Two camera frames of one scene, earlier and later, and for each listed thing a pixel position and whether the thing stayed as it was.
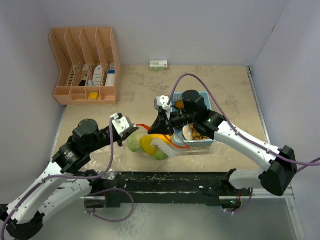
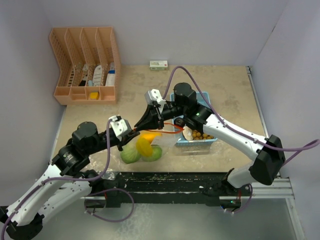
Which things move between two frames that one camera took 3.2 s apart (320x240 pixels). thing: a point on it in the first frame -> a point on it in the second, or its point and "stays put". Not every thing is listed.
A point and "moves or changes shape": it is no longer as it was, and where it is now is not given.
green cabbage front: (134, 142) moves or changes shape
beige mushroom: (187, 132) stays put
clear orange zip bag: (158, 146) moves or changes shape
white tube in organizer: (97, 76) stays put
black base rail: (162, 188) stays put
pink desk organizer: (88, 60) stays put
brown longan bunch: (196, 135) stays put
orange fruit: (162, 136) -> (150, 137)
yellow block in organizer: (94, 95) stays put
